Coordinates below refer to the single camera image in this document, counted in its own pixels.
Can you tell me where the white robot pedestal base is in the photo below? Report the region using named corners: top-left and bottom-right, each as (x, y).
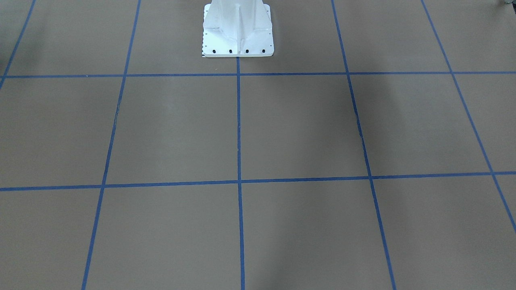
top-left (202, 0), bottom-right (275, 58)

